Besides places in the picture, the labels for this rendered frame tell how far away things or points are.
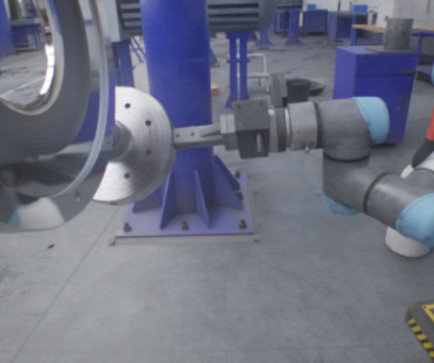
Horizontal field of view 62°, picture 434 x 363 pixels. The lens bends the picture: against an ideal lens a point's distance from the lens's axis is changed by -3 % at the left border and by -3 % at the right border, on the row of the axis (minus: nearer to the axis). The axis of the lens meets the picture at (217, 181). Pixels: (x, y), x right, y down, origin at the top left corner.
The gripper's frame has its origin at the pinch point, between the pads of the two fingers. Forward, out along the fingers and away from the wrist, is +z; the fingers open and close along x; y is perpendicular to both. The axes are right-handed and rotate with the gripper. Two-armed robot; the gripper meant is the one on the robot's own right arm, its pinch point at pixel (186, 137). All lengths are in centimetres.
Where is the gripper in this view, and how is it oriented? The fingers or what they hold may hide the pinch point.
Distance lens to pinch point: 61.0
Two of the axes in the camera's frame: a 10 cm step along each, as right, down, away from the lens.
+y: 0.6, 9.6, -2.6
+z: -9.9, 0.9, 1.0
